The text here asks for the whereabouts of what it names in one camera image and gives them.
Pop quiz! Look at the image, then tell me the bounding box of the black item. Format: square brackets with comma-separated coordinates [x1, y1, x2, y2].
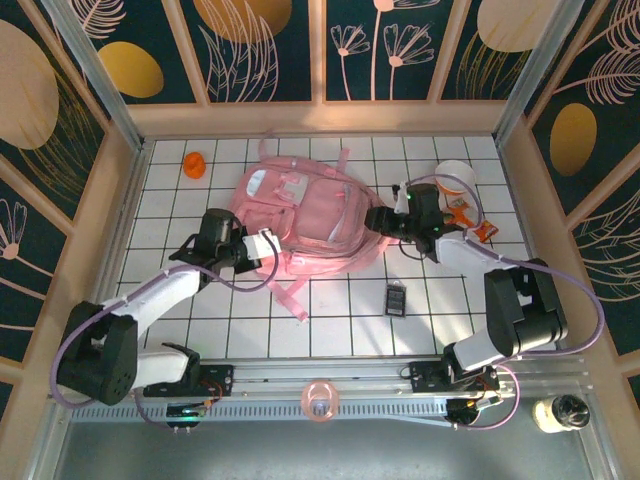
[381, 282, 407, 320]

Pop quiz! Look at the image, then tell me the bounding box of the pink student backpack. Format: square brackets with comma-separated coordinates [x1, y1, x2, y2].
[230, 132, 396, 326]

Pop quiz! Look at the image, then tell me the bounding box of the orange snack packet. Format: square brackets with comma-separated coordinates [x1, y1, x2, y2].
[442, 197, 500, 245]

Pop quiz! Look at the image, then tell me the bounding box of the small orange cup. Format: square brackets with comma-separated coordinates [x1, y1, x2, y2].
[182, 152, 207, 180]

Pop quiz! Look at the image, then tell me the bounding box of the black controller board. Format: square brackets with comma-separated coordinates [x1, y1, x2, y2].
[446, 394, 501, 431]
[166, 403, 207, 432]

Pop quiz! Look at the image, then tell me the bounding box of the pink tape roll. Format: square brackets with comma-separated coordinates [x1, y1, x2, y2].
[300, 380, 341, 424]

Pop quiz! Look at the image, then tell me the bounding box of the white bottle black cap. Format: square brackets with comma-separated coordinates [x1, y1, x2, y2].
[532, 393, 591, 434]

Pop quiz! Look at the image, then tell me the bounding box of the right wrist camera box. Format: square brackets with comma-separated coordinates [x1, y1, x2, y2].
[392, 182, 411, 216]

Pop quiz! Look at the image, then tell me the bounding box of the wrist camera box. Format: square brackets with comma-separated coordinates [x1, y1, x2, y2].
[392, 182, 411, 216]
[242, 228, 277, 261]

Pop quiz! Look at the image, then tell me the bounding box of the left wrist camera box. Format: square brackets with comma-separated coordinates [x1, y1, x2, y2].
[242, 228, 277, 261]

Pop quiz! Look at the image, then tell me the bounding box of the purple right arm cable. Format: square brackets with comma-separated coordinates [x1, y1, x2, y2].
[402, 172, 606, 432]

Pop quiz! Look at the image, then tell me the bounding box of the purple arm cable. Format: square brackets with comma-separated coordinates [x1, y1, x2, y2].
[49, 232, 282, 431]
[402, 172, 606, 432]

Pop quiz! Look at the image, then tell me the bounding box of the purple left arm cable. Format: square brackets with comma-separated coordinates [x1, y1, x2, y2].
[49, 232, 282, 431]

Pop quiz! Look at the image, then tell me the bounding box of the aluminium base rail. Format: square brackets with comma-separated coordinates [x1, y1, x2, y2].
[49, 354, 591, 401]

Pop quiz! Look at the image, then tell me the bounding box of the perforated metal cable duct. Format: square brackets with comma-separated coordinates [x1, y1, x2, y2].
[69, 402, 451, 427]

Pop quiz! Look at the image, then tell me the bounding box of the aluminium frame post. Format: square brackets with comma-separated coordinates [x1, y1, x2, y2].
[39, 0, 151, 154]
[492, 0, 601, 146]

